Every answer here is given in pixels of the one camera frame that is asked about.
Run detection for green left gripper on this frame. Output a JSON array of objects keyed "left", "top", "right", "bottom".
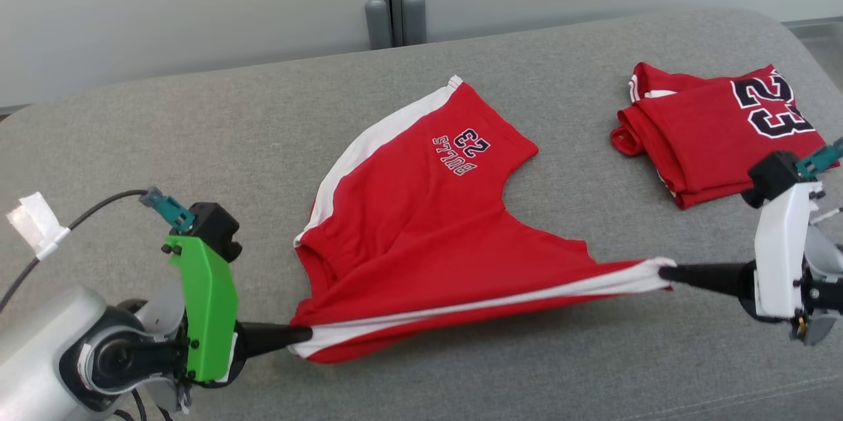
[{"left": 161, "top": 235, "right": 314, "bottom": 385}]

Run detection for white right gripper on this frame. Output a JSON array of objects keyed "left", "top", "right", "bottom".
[{"left": 658, "top": 182, "right": 827, "bottom": 323}]

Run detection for red jersey with white trim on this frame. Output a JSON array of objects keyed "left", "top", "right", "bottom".
[{"left": 610, "top": 62, "right": 840, "bottom": 210}]

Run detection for red shorts with white stripes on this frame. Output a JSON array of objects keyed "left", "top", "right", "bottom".
[{"left": 288, "top": 75, "right": 678, "bottom": 364}]

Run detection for white tape tag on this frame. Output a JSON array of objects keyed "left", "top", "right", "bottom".
[{"left": 5, "top": 192, "right": 71, "bottom": 261}]

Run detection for black right cable, teal plug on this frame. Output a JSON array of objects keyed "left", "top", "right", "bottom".
[{"left": 796, "top": 138, "right": 843, "bottom": 181}]

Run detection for black cable, teal plug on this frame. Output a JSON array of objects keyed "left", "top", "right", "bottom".
[
  {"left": 0, "top": 186, "right": 196, "bottom": 313},
  {"left": 796, "top": 138, "right": 843, "bottom": 181}
]

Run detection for black left cable, teal plug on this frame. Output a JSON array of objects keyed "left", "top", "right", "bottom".
[{"left": 0, "top": 186, "right": 196, "bottom": 313}]

